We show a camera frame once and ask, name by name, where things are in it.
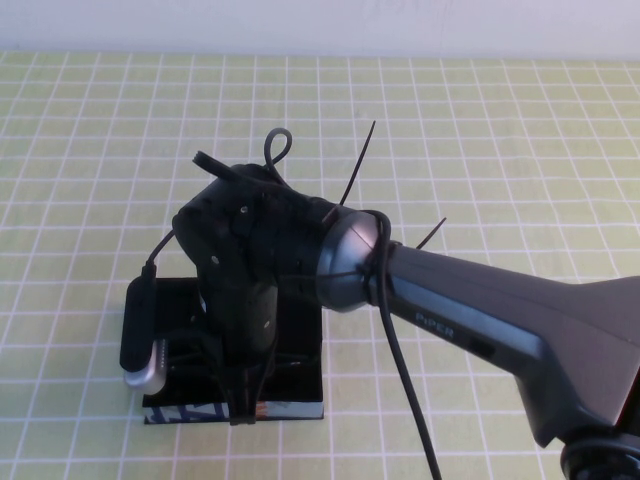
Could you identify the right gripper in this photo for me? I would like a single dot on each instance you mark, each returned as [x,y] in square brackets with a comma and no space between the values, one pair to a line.
[245,345]

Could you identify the black glasses case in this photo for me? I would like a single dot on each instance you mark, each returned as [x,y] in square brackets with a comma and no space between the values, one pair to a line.
[300,340]

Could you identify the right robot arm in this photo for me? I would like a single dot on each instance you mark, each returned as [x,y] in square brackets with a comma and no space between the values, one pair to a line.
[450,310]

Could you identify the green checked tablecloth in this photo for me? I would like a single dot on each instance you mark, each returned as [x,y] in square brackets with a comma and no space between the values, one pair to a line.
[500,150]

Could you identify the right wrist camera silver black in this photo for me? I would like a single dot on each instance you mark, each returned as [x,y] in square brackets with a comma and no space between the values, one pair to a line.
[137,325]

